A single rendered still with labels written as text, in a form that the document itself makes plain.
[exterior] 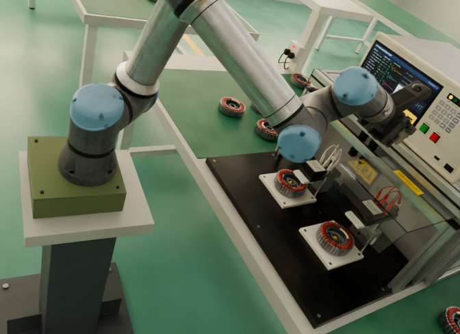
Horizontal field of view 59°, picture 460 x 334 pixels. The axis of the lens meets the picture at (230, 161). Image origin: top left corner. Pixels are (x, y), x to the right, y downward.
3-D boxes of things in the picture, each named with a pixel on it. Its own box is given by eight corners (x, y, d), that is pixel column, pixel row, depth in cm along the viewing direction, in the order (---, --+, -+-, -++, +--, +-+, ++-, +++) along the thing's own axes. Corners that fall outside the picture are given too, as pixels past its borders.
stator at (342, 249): (329, 260, 117) (335, 252, 115) (308, 230, 124) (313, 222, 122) (356, 253, 123) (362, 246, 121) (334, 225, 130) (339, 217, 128)
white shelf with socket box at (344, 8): (280, 97, 198) (321, 6, 171) (244, 59, 220) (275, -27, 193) (330, 97, 217) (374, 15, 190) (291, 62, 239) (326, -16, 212)
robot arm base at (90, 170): (60, 187, 101) (63, 159, 95) (55, 146, 110) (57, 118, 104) (121, 185, 108) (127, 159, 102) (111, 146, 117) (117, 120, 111)
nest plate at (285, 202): (282, 209, 130) (283, 206, 129) (258, 177, 139) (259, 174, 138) (315, 202, 138) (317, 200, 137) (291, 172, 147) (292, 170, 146)
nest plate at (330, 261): (328, 270, 115) (330, 267, 115) (298, 230, 124) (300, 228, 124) (362, 259, 124) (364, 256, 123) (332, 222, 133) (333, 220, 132)
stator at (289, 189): (285, 201, 131) (289, 193, 129) (267, 177, 138) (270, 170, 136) (309, 196, 137) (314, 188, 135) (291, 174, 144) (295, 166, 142)
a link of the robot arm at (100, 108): (55, 137, 99) (59, 93, 90) (92, 114, 109) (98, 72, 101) (96, 162, 98) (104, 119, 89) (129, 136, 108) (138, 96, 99)
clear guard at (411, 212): (377, 253, 91) (392, 236, 88) (315, 181, 105) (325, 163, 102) (453, 228, 109) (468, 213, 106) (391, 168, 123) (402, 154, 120)
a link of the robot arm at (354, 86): (325, 73, 83) (365, 56, 78) (347, 93, 91) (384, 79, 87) (330, 107, 80) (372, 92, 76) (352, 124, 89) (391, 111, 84)
